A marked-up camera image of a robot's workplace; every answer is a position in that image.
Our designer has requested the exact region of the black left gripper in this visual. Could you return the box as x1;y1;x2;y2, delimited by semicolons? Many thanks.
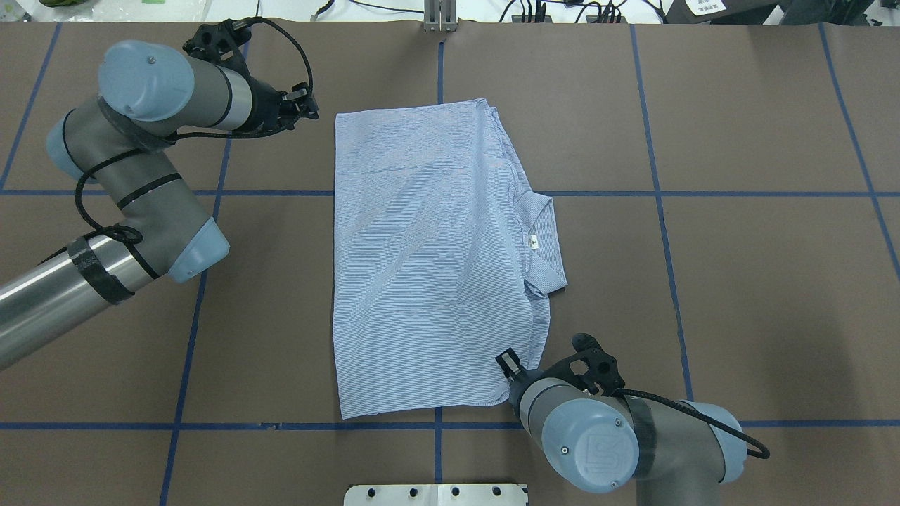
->
245;78;319;135

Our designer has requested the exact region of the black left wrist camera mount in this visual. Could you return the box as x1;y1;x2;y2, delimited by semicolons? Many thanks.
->
182;19;252;77

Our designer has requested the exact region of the aluminium frame post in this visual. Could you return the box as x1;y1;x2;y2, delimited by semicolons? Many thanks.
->
423;0;458;32

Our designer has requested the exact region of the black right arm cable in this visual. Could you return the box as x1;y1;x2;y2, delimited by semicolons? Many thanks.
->
612;387;771;461

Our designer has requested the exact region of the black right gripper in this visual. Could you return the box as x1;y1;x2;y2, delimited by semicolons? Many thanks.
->
495;348;553;406

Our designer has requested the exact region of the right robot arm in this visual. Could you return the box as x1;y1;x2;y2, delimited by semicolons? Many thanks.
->
496;334;769;505

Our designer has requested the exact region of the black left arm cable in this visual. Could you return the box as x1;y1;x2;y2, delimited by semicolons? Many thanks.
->
74;17;316;243

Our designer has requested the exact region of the light blue striped shirt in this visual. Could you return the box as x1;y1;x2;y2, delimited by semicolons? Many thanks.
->
332;98;567;420

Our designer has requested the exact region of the green cloth pouch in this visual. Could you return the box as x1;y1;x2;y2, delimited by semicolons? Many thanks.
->
39;0;89;9

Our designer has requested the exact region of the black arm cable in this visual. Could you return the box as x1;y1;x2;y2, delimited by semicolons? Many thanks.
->
612;387;771;461
74;17;316;243

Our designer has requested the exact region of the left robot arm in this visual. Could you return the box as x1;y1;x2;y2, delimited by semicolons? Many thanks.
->
2;39;317;369

